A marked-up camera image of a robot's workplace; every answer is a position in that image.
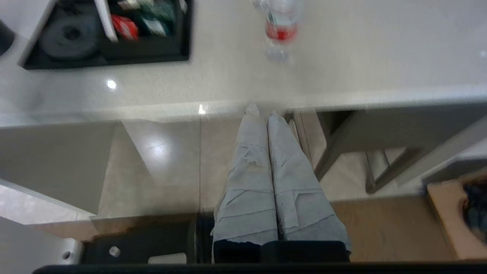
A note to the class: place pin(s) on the long white sachet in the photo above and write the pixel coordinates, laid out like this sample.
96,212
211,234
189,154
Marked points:
106,21

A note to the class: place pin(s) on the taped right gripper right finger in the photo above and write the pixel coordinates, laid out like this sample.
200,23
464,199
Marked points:
300,190

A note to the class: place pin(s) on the dark sachet with white label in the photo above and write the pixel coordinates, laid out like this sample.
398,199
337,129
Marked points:
129,3

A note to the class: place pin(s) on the round black kettle base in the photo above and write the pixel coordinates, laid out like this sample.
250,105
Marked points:
70,36

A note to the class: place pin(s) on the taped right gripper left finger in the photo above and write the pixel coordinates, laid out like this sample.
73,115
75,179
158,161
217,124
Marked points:
249,182

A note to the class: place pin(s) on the robot base chassis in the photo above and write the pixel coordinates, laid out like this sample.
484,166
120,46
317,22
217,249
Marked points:
114,243

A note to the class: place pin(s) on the dark chair frame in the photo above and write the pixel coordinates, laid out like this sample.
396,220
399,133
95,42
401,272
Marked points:
342,148

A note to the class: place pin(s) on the red-capped water bottle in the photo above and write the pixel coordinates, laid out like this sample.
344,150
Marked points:
280,32

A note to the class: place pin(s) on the black compartment organizer box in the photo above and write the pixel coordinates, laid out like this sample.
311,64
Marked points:
152,47

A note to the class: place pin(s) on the brown cardboard box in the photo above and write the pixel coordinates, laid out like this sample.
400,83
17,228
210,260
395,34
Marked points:
449,217

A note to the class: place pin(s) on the black serving tray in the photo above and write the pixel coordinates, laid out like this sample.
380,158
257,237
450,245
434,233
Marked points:
114,62

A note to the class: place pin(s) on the red snack packet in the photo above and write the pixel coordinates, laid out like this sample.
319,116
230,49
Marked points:
125,26

